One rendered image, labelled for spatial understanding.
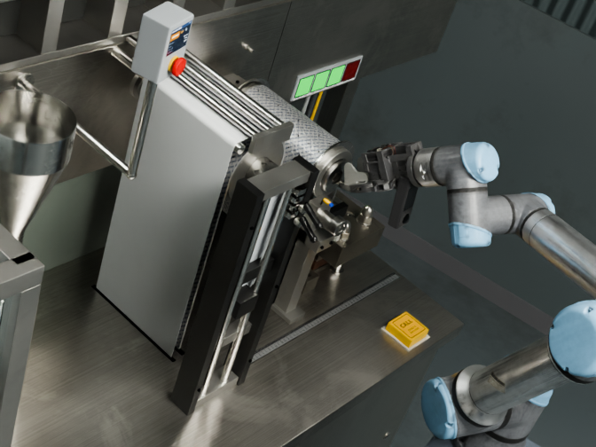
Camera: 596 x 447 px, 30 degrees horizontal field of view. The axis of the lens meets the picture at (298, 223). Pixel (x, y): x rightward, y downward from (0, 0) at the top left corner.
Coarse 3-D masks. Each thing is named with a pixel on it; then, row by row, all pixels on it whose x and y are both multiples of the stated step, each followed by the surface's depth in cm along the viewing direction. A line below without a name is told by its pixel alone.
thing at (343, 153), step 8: (248, 88) 234; (336, 152) 224; (344, 152) 225; (328, 160) 223; (336, 160) 225; (320, 168) 223; (320, 176) 224; (312, 192) 227; (320, 192) 228; (328, 192) 231
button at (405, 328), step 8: (392, 320) 248; (400, 320) 249; (408, 320) 250; (416, 320) 251; (392, 328) 247; (400, 328) 247; (408, 328) 248; (416, 328) 248; (424, 328) 249; (400, 336) 246; (408, 336) 246; (416, 336) 246; (424, 336) 250; (408, 344) 246
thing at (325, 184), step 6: (336, 162) 225; (342, 162) 225; (330, 168) 224; (336, 168) 224; (342, 168) 226; (330, 174) 224; (336, 174) 226; (342, 174) 228; (324, 180) 225; (330, 180) 226; (336, 180) 228; (324, 186) 226; (330, 186) 227; (336, 186) 230
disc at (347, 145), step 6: (336, 144) 223; (342, 144) 225; (348, 144) 226; (330, 150) 222; (336, 150) 224; (348, 150) 228; (354, 150) 230; (324, 156) 222; (318, 162) 222; (312, 198) 229
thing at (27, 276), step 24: (0, 240) 132; (0, 264) 129; (24, 264) 130; (0, 288) 127; (24, 288) 131; (24, 312) 134; (24, 336) 137; (24, 360) 140; (0, 384) 141; (0, 408) 143; (0, 432) 146
